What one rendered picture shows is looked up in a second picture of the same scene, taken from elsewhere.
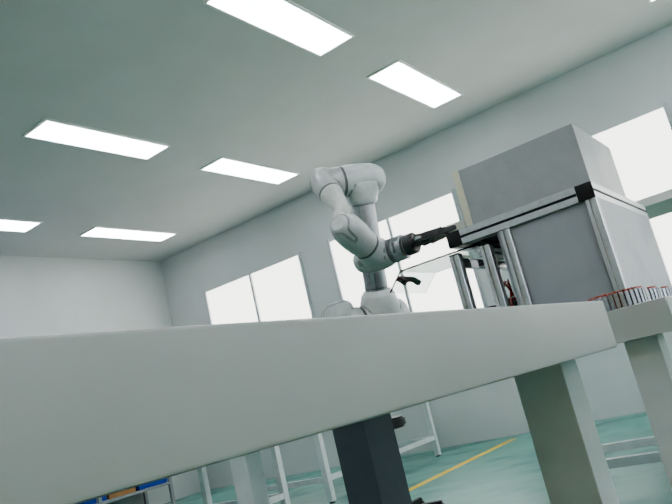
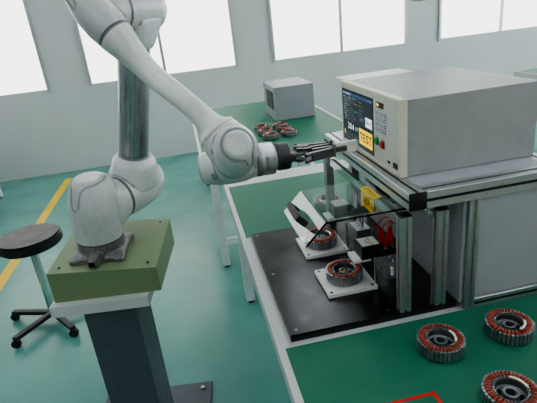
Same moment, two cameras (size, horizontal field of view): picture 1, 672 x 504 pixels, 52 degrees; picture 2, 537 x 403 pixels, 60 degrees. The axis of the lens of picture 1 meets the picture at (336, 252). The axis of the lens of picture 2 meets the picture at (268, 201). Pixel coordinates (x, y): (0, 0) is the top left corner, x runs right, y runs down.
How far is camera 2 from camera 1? 181 cm
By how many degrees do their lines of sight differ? 53
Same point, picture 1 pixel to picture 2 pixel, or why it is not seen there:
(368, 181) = (155, 18)
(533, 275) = (483, 247)
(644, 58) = not seen: outside the picture
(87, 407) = not seen: outside the picture
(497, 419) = (49, 159)
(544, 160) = (502, 113)
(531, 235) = (496, 208)
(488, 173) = (441, 113)
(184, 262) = not seen: outside the picture
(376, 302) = (142, 175)
